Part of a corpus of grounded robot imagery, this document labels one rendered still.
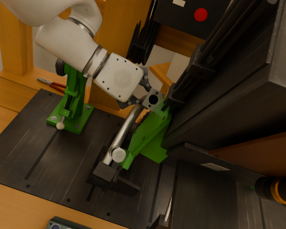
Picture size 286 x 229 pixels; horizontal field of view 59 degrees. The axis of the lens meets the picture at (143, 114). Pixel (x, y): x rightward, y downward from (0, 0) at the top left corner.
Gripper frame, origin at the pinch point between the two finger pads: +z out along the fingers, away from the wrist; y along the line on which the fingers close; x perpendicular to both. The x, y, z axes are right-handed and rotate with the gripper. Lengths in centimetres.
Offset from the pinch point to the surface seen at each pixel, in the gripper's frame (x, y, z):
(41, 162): 18.2, -33.9, -14.3
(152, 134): -10.4, -8.1, 2.4
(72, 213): 6.1, -39.0, 0.2
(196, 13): -5.0, 24.3, -2.5
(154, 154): -4.8, -12.1, 7.7
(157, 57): 246, 85, 47
